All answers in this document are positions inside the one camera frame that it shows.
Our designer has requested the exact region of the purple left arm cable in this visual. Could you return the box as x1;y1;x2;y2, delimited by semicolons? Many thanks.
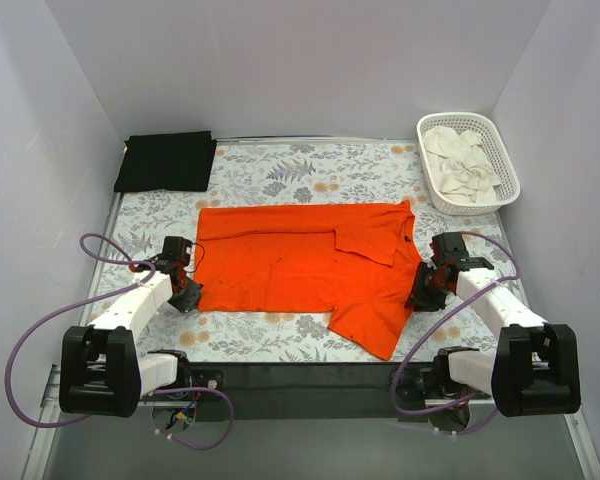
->
4;232;236;451

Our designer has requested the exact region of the white perforated plastic basket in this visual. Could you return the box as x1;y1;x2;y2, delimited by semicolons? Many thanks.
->
416;112;521;216

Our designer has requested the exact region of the folded black t-shirt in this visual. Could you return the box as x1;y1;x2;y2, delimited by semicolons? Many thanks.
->
114;131;217;193

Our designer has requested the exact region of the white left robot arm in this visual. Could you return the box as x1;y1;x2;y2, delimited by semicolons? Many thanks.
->
59;236;202;417

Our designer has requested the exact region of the orange t-shirt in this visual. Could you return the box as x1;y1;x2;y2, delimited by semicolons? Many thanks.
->
194;202;421;360

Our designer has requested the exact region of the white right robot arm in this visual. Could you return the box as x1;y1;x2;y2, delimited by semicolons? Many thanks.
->
393;232;581;417

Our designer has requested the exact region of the floral patterned table mat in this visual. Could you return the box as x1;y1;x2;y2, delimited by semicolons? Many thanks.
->
89;141;514;362

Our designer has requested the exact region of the aluminium table frame rail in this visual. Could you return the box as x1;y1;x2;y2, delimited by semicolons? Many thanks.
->
58;350;581;422

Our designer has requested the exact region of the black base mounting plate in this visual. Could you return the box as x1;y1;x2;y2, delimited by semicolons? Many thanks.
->
149;362;481;421

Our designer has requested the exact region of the crumpled white t-shirt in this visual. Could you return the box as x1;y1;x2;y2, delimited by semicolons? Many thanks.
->
423;126;501;204

